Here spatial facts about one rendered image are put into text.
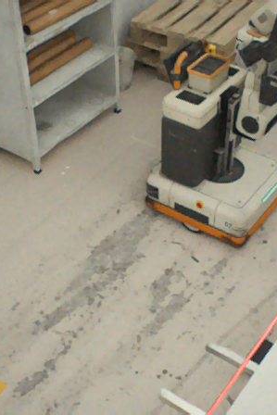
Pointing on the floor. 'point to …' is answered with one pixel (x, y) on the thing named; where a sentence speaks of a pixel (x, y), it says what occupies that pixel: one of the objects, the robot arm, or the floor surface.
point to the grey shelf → (55, 87)
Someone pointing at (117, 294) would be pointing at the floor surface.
